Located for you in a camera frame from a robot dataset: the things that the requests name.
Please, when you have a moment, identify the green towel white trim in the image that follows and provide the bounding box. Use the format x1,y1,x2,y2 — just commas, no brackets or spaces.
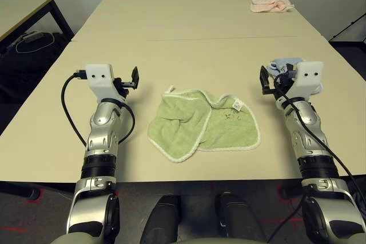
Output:
147,85,261,163

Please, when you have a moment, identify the grey right robot leg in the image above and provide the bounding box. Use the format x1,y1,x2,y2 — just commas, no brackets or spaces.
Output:
218,192,265,244

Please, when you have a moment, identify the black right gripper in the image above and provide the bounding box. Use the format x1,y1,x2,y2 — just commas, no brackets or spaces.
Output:
259,66,295,99

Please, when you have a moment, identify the grey power adapter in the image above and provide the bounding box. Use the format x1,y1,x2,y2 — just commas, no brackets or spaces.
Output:
21,31,43,42

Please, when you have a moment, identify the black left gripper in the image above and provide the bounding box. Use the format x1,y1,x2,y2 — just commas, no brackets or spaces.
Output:
113,66,141,98

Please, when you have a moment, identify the folded blue towel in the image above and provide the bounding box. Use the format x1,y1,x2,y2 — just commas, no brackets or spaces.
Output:
265,57,324,96

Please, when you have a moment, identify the pink towel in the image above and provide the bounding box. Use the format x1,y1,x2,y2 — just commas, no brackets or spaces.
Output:
250,0,295,14

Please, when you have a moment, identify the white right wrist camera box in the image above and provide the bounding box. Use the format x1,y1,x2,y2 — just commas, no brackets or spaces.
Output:
290,60,325,102

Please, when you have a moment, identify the grey left robot leg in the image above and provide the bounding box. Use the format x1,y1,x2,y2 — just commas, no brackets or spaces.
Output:
142,195,181,244

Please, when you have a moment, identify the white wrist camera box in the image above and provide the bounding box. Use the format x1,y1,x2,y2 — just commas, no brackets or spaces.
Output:
290,60,325,102
85,63,126,103

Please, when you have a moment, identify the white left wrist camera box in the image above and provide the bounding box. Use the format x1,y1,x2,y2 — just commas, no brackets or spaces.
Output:
85,63,126,103

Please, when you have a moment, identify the thin white cable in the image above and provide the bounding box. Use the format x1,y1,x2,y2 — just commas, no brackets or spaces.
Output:
11,29,55,54

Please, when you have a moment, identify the black tripod stand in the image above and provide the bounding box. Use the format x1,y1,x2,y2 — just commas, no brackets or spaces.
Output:
328,12,366,42

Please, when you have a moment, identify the grey robot leg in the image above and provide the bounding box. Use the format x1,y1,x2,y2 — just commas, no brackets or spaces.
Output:
142,195,181,244
218,192,265,244

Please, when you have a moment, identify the wooden side desk black frame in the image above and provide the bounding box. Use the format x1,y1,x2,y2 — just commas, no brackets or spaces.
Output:
0,0,75,56

